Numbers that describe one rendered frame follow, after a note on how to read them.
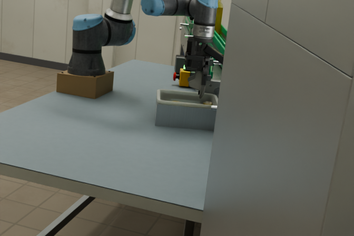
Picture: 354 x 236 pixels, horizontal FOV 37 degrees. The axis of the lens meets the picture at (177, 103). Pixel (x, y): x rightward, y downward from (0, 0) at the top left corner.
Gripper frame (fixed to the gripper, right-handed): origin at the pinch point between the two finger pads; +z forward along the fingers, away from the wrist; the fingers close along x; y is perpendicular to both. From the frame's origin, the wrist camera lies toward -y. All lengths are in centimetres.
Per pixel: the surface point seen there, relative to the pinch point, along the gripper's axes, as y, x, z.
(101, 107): 35.9, -6.9, 11.0
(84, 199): 44, -41, 66
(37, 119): 55, 14, 11
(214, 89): -5.6, -10.3, 0.7
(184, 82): 3, -51, 9
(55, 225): 52, -15, 66
